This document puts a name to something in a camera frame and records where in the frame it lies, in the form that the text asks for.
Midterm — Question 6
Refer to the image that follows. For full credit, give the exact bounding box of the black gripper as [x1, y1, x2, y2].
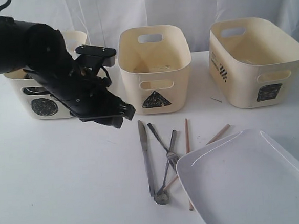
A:
[47, 77, 136, 128]

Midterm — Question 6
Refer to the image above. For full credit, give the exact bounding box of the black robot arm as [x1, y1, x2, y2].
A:
[0, 17, 136, 128]

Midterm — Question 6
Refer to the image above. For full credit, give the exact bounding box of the stainless steel table knife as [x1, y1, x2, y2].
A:
[137, 120, 156, 197]

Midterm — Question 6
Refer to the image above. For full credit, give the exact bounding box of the stainless steel spoon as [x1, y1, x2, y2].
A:
[147, 121, 180, 169]

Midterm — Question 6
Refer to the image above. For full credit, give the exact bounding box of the white rectangular plate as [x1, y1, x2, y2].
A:
[177, 129, 299, 224]

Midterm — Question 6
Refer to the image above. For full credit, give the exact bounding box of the stainless steel fork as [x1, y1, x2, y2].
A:
[149, 129, 183, 206]

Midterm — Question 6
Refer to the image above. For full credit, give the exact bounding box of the cream bin with circle mark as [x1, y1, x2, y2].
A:
[4, 31, 89, 120]

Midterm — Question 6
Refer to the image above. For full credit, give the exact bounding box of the white curtain backdrop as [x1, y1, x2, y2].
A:
[2, 0, 299, 52]

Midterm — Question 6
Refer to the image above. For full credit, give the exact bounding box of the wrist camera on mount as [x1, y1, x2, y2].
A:
[75, 45, 117, 69]

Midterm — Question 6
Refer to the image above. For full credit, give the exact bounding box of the wooden chopstick slanted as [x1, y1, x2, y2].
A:
[164, 124, 230, 190]

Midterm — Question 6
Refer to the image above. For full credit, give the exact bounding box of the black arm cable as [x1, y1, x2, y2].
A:
[0, 0, 14, 19]

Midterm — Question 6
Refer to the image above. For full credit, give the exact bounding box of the wooden chopstick upright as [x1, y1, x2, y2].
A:
[184, 118, 194, 211]

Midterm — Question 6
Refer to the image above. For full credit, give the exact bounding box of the cream bin with square mark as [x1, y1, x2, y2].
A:
[208, 17, 299, 109]

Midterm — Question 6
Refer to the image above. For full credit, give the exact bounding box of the steel mug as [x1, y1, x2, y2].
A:
[22, 86, 50, 95]

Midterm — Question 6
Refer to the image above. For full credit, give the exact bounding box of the cream bin with triangle mark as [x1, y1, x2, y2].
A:
[118, 25, 191, 115]

